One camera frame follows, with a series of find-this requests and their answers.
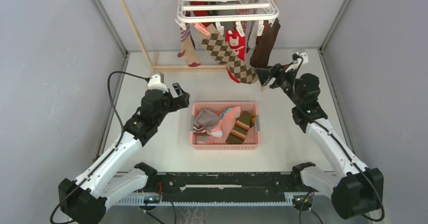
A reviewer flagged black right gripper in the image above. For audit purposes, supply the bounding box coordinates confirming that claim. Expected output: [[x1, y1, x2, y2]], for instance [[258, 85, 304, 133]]
[[255, 62, 303, 107]]

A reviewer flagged dark brown sock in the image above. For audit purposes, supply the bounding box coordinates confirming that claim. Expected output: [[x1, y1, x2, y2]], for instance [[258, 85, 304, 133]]
[[250, 18, 281, 69]]

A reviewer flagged wooden hanger stand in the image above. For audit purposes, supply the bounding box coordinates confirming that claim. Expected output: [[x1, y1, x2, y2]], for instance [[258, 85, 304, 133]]
[[110, 0, 284, 92]]

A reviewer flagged grey ribbed sock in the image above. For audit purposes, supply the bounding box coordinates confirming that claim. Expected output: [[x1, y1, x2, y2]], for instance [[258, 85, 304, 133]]
[[193, 109, 220, 136]]

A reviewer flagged pink patterned sock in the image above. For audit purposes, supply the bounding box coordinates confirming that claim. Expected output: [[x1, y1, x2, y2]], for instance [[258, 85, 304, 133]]
[[193, 106, 241, 145]]

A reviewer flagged brown argyle sock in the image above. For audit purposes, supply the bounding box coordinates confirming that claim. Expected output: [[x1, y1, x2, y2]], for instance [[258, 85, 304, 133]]
[[198, 25, 258, 84]]

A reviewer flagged pink plastic basket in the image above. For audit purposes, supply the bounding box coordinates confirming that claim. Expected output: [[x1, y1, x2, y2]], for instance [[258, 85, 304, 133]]
[[190, 101, 260, 150]]

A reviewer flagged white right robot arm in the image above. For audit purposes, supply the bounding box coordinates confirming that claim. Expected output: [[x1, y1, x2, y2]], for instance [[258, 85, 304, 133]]
[[256, 64, 386, 222]]

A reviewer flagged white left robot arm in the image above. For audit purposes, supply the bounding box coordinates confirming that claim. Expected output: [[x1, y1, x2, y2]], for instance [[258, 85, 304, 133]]
[[56, 83, 190, 223]]

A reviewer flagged white plastic clip hanger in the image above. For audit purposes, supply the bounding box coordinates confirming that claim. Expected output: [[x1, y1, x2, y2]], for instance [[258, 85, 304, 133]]
[[175, 0, 279, 36]]

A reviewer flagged cream white sock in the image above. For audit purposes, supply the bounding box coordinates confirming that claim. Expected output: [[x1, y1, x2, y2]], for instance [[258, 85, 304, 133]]
[[246, 21, 258, 53]]

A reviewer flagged maroon purple striped sock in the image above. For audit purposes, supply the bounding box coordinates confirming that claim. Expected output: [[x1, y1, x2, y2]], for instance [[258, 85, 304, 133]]
[[177, 24, 201, 68]]

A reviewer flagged red bear sock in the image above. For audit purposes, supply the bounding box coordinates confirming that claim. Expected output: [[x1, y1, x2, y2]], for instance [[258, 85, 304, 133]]
[[225, 29, 246, 83]]

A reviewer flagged red white patterned sock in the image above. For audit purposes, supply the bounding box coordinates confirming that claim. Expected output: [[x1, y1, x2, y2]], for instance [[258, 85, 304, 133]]
[[236, 0, 253, 36]]

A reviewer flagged pink plastic clip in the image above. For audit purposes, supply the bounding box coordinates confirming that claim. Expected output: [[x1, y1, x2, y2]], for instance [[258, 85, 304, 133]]
[[194, 22, 211, 36]]

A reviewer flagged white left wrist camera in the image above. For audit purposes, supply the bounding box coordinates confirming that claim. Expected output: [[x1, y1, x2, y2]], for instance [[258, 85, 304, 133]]
[[147, 72, 169, 93]]

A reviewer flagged black right camera cable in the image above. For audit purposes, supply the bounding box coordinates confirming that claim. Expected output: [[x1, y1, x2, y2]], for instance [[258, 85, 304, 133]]
[[291, 55, 386, 222]]

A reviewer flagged black camera cable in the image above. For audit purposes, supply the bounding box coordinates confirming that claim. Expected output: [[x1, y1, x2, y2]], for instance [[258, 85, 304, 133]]
[[49, 71, 151, 224], [291, 55, 386, 222]]

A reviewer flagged black left camera cable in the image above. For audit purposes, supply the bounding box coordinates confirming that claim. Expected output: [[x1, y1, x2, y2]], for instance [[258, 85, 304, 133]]
[[49, 71, 151, 224]]

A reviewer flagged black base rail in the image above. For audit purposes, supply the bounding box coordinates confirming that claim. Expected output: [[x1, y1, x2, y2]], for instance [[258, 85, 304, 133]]
[[135, 162, 312, 204]]

